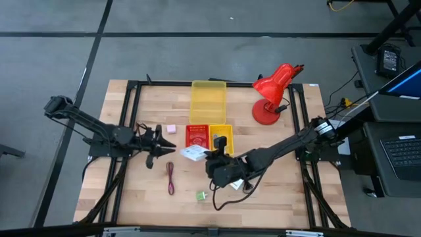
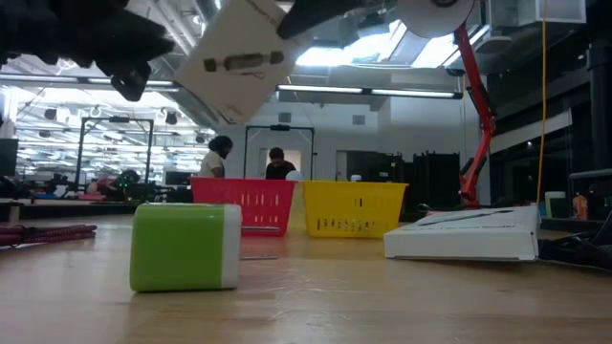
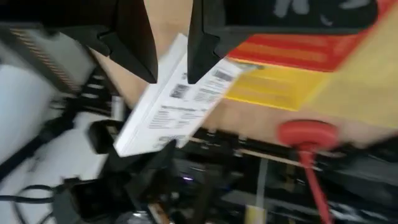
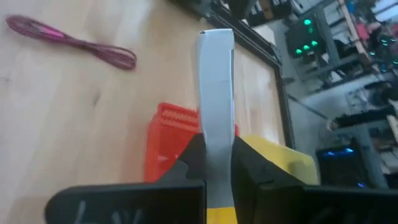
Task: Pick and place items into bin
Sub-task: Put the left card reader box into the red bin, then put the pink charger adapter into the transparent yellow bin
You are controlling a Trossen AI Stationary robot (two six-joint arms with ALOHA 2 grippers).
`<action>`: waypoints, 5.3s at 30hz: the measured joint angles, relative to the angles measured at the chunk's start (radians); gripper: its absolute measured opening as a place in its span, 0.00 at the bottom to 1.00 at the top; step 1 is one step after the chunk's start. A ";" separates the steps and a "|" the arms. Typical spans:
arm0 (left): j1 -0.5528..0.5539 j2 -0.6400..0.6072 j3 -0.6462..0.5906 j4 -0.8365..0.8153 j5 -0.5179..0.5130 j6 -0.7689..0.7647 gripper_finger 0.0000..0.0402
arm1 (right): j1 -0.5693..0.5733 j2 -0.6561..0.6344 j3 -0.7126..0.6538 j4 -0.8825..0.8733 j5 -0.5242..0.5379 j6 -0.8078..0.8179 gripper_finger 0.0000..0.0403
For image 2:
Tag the white card reader box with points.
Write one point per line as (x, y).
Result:
(234, 81)
(459, 243)

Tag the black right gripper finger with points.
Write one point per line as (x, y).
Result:
(315, 14)

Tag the green and white charger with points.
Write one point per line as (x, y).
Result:
(181, 248)

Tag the black monitor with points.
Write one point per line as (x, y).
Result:
(8, 157)

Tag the background workbench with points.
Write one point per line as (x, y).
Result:
(72, 208)

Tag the red desk lamp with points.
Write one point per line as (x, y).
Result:
(478, 95)

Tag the black storage cabinets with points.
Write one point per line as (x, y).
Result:
(430, 181)

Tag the long ceiling light bar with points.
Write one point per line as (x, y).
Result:
(320, 89)

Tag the yellow slotted plastic basket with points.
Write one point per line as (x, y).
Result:
(354, 205)

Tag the person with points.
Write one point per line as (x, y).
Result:
(279, 169)
(212, 165)

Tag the black background rig frame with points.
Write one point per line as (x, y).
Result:
(279, 127)
(115, 119)

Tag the red slotted plastic basket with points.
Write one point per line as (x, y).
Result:
(239, 191)

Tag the white ball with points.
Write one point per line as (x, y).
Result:
(294, 176)

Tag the orange bottle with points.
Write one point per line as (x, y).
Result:
(580, 206)

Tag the white and green container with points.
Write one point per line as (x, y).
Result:
(554, 205)

